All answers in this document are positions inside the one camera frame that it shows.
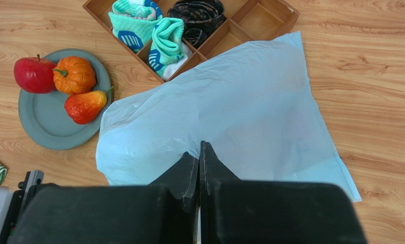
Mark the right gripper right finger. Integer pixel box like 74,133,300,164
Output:
199,141,367,243

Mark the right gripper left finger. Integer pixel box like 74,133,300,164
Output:
8,153,199,243

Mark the light blue cartoon plastic bag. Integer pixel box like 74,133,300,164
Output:
96,32,361,202

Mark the red-orange pear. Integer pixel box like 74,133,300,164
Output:
64,86,114,125

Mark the grey-green round plate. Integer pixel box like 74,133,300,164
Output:
18,48,113,150

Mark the teal and white sock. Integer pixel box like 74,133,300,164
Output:
148,17,193,81

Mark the small orange pumpkin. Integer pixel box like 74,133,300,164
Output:
53,56,96,95

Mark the red apple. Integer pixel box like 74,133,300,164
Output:
13,54,56,94

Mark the wooden compartment tray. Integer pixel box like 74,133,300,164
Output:
83,1,299,82

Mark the teal sock with blue logo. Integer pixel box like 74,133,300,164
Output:
108,0,163,53

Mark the black patterned sock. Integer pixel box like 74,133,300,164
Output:
168,0,226,48

